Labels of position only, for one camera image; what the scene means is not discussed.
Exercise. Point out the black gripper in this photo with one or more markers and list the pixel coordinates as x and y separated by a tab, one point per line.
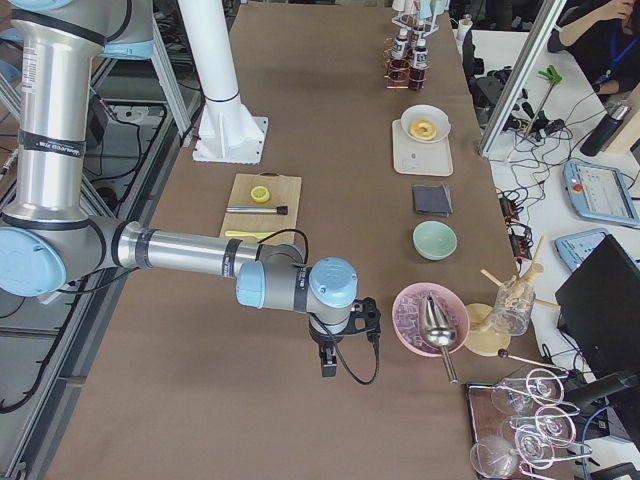
323	341

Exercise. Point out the tea bottle top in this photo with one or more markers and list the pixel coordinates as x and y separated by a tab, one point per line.
399	46

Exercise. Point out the tea bottle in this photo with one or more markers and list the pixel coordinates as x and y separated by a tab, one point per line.
419	64
399	46
417	32

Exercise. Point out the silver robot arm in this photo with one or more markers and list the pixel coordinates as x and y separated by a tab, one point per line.
47	240

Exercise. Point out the cream tray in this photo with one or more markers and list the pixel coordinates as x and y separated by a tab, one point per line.
411	157

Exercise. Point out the tea bottle front left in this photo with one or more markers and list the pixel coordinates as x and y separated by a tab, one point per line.
419	64

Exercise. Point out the tea bottle front right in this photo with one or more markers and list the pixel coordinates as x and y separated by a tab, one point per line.
417	32

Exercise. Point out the pink bowl with ice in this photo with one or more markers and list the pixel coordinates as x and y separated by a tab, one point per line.
406	312

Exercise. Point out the steel ice scoop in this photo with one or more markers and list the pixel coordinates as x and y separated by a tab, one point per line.
438	333

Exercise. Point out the steel muddler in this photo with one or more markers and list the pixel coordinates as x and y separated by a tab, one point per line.
258	210

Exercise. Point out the green bowl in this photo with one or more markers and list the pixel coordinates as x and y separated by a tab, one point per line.
434	240

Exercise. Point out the yellow plastic knife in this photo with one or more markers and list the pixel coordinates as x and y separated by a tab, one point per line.
247	234

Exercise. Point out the wooden cup stand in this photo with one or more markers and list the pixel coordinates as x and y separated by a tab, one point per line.
482	338

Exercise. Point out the half lemon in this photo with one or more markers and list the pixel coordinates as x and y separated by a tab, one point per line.
260	194

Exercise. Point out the grey folded cloth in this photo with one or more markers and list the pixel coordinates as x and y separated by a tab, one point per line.
432	200

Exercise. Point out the glass jar with spoons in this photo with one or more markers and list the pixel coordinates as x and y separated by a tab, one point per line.
511	313

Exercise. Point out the donut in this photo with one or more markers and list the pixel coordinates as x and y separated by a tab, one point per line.
423	130

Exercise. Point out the blue teach pendant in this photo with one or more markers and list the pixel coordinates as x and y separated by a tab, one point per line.
598	193
573	249

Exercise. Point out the black monitor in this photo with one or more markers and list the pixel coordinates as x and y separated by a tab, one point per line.
600	308

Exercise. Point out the black thermos bottle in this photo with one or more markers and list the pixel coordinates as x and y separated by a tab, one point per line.
605	129

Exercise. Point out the person in black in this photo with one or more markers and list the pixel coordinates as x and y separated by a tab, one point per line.
603	38

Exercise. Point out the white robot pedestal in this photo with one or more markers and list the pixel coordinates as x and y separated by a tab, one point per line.
228	133

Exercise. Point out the copper wire bottle rack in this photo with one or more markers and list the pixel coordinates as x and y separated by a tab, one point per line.
397	71

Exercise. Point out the white wire cup rack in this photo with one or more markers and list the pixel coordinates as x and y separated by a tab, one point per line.
413	13

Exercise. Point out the aluminium frame post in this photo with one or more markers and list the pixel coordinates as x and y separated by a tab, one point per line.
533	46

